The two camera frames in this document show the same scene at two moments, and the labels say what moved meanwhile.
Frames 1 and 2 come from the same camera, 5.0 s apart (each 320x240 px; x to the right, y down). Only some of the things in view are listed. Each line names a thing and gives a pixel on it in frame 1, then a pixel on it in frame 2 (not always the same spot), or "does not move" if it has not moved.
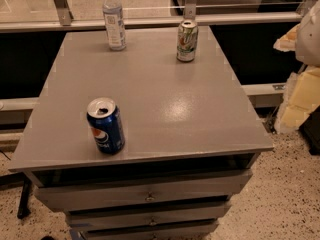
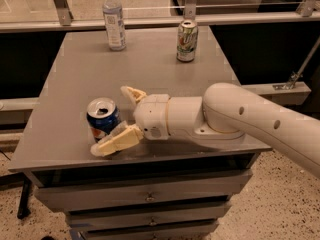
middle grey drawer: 147,217 does not move
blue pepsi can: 105,120 does not move
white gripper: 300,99 to 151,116
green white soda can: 187,41 does not move
